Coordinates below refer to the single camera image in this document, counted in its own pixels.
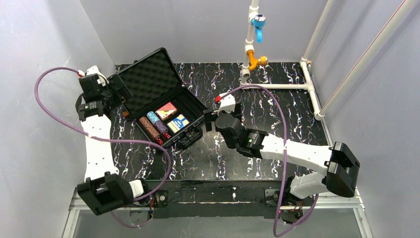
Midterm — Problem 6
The blue playing card box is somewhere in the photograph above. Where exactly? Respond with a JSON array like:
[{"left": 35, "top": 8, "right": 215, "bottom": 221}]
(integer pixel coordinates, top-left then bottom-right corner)
[{"left": 166, "top": 114, "right": 190, "bottom": 133}]

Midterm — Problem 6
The red playing card box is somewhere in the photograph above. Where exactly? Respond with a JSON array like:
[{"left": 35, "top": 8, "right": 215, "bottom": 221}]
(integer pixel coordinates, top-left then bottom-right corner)
[{"left": 155, "top": 102, "right": 178, "bottom": 120}]

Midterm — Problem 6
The black foam-lined poker case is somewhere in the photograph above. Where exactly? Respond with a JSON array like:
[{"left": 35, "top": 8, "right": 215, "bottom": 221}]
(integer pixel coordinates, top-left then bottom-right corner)
[{"left": 116, "top": 48, "right": 207, "bottom": 149}]

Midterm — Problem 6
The purple poker chip stack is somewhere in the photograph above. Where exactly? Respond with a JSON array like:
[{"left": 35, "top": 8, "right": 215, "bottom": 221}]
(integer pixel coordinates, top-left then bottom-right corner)
[{"left": 154, "top": 120, "right": 168, "bottom": 135}]

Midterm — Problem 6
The light blue poker chip stack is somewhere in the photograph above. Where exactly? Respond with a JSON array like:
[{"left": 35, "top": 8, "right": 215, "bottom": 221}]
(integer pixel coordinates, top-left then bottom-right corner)
[{"left": 146, "top": 111, "right": 160, "bottom": 125}]

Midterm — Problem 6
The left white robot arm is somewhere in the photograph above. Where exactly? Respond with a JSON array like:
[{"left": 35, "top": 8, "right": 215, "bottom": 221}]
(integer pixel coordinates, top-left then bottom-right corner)
[{"left": 75, "top": 73, "right": 145, "bottom": 215}]

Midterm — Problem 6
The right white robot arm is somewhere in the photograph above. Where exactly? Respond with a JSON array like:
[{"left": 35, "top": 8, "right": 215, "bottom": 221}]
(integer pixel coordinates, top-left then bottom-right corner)
[{"left": 204, "top": 110, "right": 360, "bottom": 199}]

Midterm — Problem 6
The orange black poker chip stack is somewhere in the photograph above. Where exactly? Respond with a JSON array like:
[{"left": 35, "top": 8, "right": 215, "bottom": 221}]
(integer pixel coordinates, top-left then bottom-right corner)
[{"left": 139, "top": 117, "right": 161, "bottom": 141}]

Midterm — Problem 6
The orange pipe fitting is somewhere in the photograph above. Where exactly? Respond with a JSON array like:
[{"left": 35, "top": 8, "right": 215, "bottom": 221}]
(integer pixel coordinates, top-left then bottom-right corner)
[{"left": 247, "top": 50, "right": 268, "bottom": 71}]

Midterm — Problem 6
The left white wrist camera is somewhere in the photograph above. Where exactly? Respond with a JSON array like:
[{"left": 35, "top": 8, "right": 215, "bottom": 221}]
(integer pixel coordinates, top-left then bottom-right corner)
[{"left": 86, "top": 65, "right": 109, "bottom": 87}]

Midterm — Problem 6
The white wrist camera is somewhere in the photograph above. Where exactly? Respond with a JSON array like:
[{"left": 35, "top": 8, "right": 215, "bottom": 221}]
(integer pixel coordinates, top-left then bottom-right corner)
[
  {"left": 86, "top": 65, "right": 109, "bottom": 87},
  {"left": 215, "top": 93, "right": 236, "bottom": 115}
]

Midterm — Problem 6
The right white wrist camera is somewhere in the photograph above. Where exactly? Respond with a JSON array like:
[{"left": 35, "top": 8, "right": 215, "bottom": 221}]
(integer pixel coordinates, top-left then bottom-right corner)
[{"left": 215, "top": 93, "right": 236, "bottom": 115}]

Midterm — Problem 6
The white PVC pipe frame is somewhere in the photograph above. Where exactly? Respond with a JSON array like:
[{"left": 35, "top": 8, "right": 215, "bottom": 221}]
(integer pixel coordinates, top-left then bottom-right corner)
[{"left": 239, "top": 0, "right": 420, "bottom": 121}]

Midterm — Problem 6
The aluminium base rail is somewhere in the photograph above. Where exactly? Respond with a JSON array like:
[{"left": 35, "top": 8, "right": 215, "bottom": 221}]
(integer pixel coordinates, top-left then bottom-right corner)
[{"left": 62, "top": 193, "right": 372, "bottom": 238}]

